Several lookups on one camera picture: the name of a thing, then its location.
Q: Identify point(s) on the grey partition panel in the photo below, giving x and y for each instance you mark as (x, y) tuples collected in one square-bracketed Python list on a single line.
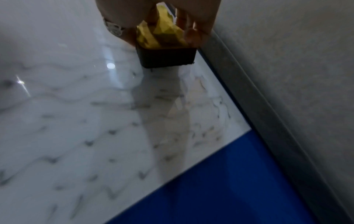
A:
[(298, 87)]

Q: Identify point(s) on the large scribbled whiteboard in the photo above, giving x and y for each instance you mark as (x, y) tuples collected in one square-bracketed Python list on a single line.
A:
[(69, 120)]

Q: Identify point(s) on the yellow and black whiteboard eraser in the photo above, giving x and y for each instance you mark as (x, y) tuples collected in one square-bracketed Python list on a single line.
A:
[(166, 56)]

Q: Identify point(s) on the person's right hand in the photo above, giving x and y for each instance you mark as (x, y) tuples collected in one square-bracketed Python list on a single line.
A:
[(199, 13)]

